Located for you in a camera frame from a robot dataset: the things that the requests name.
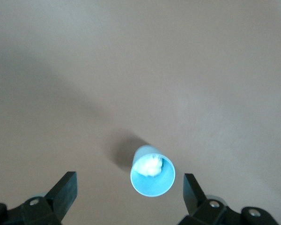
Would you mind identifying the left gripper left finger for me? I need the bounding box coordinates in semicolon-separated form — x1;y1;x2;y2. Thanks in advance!
0;172;78;225

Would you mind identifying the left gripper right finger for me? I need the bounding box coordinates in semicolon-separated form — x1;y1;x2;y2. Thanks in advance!
177;173;278;225

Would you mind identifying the blue cup holding paper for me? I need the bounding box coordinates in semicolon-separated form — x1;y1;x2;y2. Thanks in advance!
130;144;176;197

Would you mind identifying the crumpled white paper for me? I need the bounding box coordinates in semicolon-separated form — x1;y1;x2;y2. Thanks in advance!
134;153;163;177

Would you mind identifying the brown table cover cloth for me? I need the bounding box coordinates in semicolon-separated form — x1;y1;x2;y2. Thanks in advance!
0;0;281;225

